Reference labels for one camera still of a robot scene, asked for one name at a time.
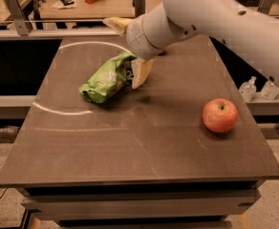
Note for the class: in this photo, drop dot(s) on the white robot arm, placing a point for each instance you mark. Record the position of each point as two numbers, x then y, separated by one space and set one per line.
251 35

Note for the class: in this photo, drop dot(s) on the green rice chip bag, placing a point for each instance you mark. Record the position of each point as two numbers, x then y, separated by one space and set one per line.
110 78

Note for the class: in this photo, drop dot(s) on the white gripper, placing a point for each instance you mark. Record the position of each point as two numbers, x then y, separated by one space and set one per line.
136 35

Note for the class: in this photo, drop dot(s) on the left metal bracket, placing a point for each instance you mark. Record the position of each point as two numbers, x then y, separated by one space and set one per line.
22 24

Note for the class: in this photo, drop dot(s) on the red apple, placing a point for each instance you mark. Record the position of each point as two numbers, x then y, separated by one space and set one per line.
219 115

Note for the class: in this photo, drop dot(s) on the red coca-cola can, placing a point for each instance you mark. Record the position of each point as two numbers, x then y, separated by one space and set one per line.
163 52

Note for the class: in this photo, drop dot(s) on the clear sanitizer bottle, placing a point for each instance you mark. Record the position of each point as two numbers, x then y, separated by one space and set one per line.
270 90
248 89

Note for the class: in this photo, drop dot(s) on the middle metal bracket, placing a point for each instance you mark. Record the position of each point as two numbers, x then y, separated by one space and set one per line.
139 6

